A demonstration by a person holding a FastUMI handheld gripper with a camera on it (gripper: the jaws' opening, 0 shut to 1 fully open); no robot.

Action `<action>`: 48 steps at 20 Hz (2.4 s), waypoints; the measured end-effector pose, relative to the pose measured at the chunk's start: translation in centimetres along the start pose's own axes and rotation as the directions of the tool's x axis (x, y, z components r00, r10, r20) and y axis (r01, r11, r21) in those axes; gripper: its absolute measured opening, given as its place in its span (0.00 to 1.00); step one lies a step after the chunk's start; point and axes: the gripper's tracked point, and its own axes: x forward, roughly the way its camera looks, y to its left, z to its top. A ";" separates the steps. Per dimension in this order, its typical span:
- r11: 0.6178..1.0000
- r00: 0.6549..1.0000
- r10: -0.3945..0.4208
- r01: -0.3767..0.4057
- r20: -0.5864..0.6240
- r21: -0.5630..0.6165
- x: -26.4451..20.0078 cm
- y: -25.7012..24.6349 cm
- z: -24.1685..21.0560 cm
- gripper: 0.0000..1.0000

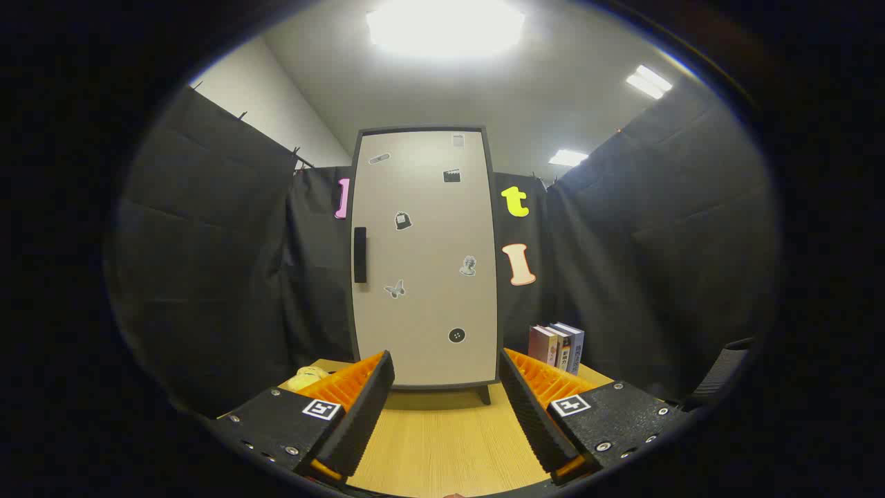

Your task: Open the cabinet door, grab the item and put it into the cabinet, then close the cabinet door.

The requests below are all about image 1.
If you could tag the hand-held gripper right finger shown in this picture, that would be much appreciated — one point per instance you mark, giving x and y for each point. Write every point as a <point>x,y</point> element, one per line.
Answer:
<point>536,422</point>

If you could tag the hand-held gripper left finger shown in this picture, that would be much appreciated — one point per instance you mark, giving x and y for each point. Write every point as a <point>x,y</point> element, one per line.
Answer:
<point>359,422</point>

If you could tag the yellow plush toy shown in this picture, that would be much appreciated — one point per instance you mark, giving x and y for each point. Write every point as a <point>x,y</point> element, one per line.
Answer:
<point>308,379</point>

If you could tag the orange spine book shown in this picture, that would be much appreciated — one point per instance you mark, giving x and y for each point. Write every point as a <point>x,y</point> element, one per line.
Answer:
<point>563,353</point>

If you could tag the maroon cover book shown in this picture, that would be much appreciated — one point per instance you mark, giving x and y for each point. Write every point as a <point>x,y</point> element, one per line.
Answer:
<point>539,344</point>

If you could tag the grey blue book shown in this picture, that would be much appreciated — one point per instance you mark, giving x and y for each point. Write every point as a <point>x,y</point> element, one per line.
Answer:
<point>577,349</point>

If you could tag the black backdrop cloth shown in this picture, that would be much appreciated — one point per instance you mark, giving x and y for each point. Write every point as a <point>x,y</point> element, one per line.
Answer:
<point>207,277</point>

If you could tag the rectangular ceiling light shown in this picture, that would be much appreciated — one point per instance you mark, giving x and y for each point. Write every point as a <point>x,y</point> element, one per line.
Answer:
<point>648,81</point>
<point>567,158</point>

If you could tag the large round ceiling light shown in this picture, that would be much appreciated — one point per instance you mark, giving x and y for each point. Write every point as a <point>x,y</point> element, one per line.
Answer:
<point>446,28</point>

